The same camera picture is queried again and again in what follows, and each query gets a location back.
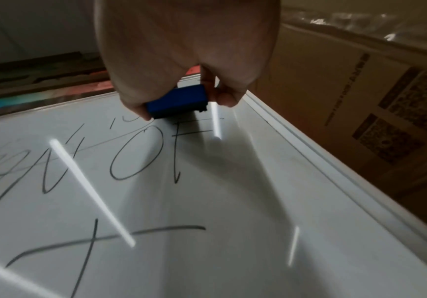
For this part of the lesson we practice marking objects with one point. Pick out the person's right hand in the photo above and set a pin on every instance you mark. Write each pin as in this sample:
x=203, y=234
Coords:
x=183, y=37

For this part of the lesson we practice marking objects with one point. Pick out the blue whiteboard eraser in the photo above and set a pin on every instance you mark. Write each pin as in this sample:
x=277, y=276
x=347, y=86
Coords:
x=178, y=101

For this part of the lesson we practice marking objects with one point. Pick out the white whiteboard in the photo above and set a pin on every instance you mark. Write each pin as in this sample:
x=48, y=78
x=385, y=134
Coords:
x=183, y=203

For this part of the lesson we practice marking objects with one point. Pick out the clear plastic wrap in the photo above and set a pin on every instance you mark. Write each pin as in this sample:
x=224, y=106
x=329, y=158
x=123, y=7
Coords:
x=368, y=20

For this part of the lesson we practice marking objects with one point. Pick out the brown cardboard box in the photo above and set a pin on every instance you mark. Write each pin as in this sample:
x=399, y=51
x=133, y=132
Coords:
x=353, y=116

